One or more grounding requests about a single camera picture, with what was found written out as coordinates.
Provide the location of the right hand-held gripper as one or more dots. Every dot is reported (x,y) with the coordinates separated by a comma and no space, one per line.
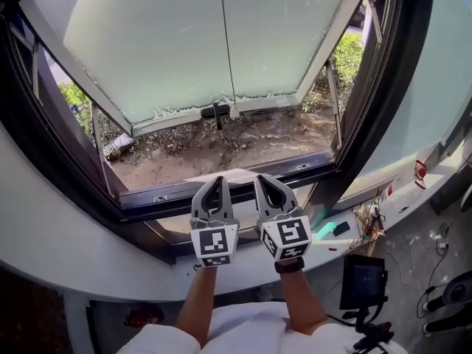
(287,234)

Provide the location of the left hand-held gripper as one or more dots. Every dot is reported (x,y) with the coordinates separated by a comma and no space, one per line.
(214,242)

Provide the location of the person's right forearm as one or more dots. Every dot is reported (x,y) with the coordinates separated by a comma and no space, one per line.
(302,301)

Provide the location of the person's left forearm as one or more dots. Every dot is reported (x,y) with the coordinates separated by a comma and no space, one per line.
(197,301)

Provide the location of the metal window stay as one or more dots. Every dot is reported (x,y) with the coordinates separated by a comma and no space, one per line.
(333,105)
(101,149)

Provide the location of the black monitor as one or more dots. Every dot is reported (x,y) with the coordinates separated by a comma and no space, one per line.
(363,282)

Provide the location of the white window sill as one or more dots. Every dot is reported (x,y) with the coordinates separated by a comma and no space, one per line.
(55,234)

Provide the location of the frosted glass window sash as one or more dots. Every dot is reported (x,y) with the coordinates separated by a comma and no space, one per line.
(184,39)

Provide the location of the frosted fixed window pane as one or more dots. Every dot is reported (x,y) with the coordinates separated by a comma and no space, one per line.
(424,87)

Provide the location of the mint green bottle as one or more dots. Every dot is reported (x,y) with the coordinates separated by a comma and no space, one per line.
(325,231)

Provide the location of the dark smartphone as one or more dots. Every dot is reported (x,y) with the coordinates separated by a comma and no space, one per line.
(341,228)

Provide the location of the white outdoor litter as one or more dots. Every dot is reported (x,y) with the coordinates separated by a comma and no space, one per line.
(118,146)

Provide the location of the clear plastic water jug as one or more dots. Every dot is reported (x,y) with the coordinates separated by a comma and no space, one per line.
(402,194)

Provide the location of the red fire extinguisher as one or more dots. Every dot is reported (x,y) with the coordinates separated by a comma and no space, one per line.
(144,317)

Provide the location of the person's white shirt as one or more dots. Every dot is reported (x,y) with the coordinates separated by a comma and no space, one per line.
(250,334)

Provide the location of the green shrub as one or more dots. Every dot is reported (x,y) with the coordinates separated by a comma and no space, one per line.
(346,61)

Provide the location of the grey round stool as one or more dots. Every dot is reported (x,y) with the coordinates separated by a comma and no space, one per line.
(459,290)

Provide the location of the black camera rig mount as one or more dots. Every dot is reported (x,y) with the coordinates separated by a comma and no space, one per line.
(368,330)

